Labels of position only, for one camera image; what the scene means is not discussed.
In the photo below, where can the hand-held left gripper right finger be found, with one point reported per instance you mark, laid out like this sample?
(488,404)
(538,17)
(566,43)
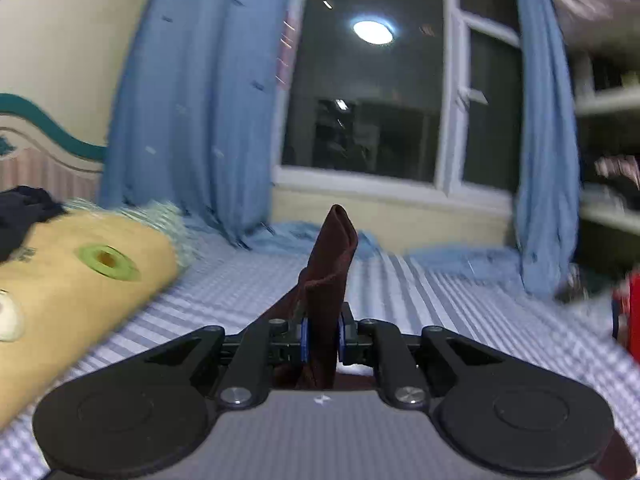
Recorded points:
(342,341)

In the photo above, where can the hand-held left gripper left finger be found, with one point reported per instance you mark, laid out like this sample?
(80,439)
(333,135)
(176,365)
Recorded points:
(304,342)

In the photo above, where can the dark maroon garment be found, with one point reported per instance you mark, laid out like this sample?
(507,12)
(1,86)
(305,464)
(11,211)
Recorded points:
(327,280)

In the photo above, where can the dark clothes pile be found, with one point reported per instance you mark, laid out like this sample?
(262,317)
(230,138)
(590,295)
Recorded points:
(22,215)

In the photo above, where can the folded clothes on shelf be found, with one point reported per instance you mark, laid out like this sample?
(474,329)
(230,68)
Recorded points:
(617,167)

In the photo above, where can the blue checked bed sheet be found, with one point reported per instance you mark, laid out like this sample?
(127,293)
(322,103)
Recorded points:
(475,310)

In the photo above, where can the yellow avocado-print pillow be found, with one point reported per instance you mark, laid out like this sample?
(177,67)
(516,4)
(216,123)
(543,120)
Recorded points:
(75,305)

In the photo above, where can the blue star-print curtain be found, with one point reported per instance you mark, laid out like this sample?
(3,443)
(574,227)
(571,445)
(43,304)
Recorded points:
(545,160)
(200,110)

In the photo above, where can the white-framed window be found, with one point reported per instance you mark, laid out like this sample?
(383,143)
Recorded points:
(380,85)

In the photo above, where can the red bag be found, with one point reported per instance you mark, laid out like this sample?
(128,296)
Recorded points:
(627,310)

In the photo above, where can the cream and teal headboard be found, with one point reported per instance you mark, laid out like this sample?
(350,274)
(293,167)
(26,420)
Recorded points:
(45,160)

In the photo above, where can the white shelf unit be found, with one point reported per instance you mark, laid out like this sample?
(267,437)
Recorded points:
(605,105)

